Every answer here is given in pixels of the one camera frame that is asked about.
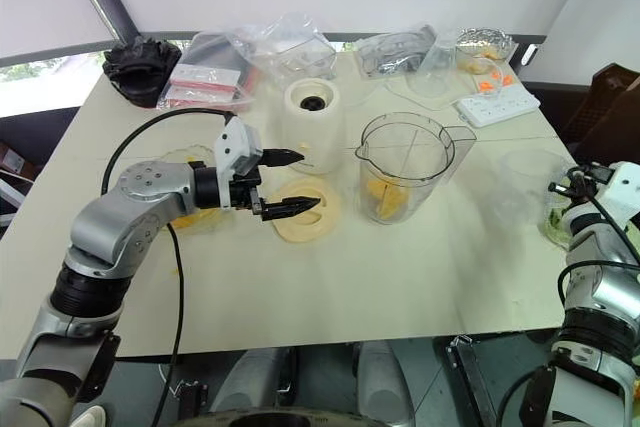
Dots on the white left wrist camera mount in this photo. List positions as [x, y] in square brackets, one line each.
[232, 144]

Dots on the clear container with green bits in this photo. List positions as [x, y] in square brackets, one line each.
[552, 219]

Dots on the clear bag with orange food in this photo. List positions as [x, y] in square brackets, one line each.
[485, 41]

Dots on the clear blender jar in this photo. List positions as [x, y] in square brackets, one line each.
[415, 157]

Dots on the cream blender lid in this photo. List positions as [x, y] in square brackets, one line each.
[327, 227]

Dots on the orange segments on plate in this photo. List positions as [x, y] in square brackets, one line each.
[197, 221]

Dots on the large clear plastic bag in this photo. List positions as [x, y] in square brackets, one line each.
[292, 44]

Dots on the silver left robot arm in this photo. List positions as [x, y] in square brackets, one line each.
[115, 217]

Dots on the clear zip bag red strip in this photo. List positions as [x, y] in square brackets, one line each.
[210, 67]
[200, 96]

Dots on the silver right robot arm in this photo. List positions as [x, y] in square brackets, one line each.
[600, 297]

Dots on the small black box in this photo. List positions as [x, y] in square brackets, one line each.
[192, 397]

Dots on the cream blender base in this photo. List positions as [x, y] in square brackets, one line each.
[320, 134]

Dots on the clear bowl with food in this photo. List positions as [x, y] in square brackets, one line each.
[477, 66]

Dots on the white power strip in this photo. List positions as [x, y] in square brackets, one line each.
[497, 107]

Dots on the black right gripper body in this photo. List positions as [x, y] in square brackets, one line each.
[582, 181]

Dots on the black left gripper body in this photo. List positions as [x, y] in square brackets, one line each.
[245, 193]

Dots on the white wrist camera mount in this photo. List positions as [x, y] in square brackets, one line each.
[622, 184]
[232, 144]

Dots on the clear plastic plate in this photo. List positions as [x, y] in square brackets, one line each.
[187, 153]

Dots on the dark brown crate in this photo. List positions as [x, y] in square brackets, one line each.
[610, 107]

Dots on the grey rounded leg cover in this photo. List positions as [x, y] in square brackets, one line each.
[255, 382]
[380, 377]

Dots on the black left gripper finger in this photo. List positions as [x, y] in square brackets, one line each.
[282, 157]
[292, 207]

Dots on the small orange pieces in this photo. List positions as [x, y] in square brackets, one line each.
[492, 84]

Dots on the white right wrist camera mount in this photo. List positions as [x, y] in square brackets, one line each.
[622, 184]

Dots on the black crumpled bag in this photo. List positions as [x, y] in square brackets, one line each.
[142, 72]

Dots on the black metal bracket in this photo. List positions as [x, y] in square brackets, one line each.
[467, 364]

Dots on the orange segments in jar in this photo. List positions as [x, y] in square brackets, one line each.
[387, 199]

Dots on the clear plastic cup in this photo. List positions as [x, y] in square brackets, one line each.
[432, 69]

